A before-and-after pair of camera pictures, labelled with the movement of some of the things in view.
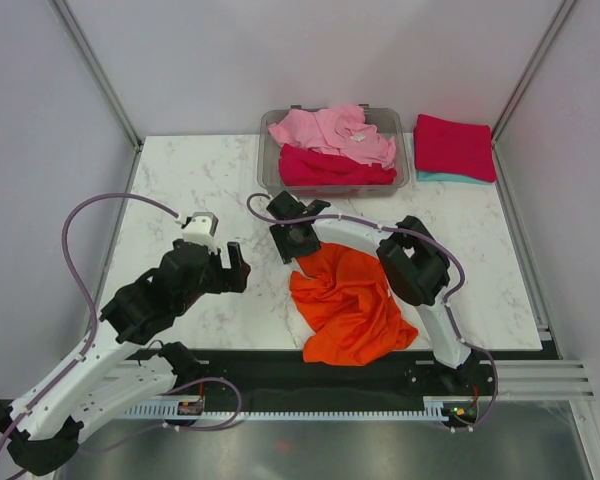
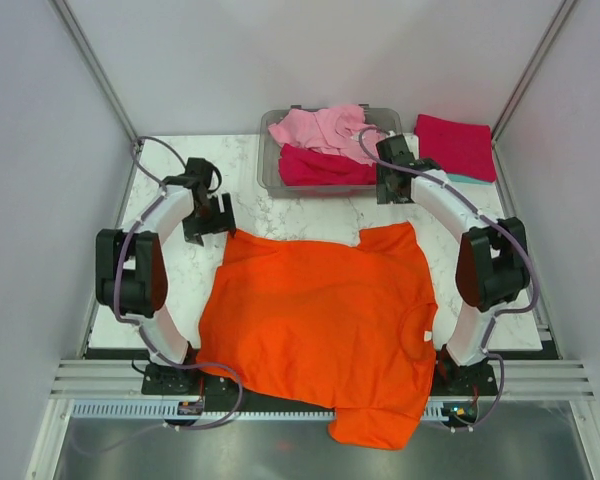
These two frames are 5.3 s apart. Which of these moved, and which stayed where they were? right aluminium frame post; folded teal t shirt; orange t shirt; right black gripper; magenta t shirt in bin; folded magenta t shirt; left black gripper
Moved: orange t shirt; right black gripper; left black gripper
Stayed: folded teal t shirt; magenta t shirt in bin; right aluminium frame post; folded magenta t shirt
